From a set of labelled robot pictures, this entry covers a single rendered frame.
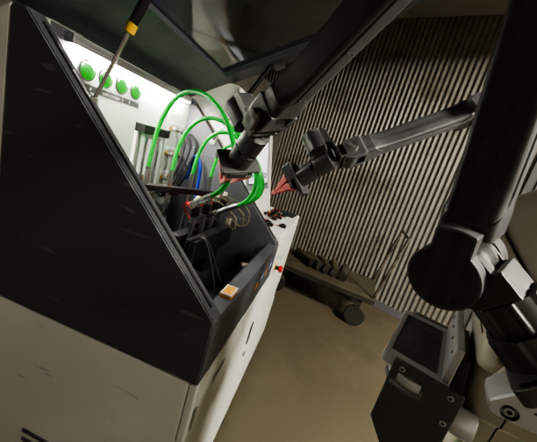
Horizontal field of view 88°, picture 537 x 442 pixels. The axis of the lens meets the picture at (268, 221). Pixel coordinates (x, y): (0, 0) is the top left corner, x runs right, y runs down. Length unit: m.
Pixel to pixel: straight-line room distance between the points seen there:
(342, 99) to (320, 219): 1.52
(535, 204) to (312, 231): 3.33
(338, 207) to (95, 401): 3.16
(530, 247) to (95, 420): 0.96
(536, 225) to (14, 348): 1.11
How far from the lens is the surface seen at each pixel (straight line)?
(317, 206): 3.71
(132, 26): 0.70
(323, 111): 3.91
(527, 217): 0.52
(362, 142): 0.81
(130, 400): 0.84
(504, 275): 0.37
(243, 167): 0.67
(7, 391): 1.12
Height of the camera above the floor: 1.30
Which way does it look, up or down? 12 degrees down
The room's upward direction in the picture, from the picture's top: 16 degrees clockwise
